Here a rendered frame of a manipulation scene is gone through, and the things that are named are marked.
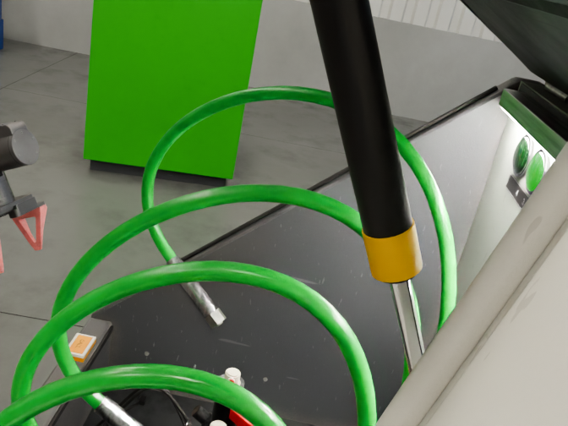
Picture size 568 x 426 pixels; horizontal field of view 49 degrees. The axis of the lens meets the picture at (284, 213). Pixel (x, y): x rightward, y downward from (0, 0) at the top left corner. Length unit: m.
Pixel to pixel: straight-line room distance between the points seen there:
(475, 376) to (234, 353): 0.88
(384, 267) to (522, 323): 0.08
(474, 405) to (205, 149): 3.89
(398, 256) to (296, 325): 0.78
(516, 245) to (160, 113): 3.83
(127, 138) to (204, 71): 0.64
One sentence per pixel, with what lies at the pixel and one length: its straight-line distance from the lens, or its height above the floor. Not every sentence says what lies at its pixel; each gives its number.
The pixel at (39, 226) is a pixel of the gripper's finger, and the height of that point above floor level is 1.04.
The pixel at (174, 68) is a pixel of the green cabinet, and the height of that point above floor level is 0.74.
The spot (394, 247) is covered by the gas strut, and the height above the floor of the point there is 1.47.
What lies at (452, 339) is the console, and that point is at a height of 1.46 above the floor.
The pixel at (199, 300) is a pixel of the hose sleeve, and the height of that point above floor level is 1.16.
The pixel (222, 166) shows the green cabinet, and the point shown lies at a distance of 4.07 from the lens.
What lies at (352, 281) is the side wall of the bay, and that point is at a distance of 0.96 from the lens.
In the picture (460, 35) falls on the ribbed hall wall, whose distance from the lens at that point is 7.25.
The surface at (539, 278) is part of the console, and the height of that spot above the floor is 1.49.
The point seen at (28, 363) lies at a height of 1.24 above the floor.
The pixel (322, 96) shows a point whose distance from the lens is 0.60.
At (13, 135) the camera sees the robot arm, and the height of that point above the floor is 1.21.
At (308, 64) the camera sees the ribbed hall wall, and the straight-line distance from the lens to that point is 7.10.
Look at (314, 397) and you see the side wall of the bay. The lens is 1.08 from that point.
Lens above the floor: 1.56
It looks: 23 degrees down
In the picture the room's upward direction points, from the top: 12 degrees clockwise
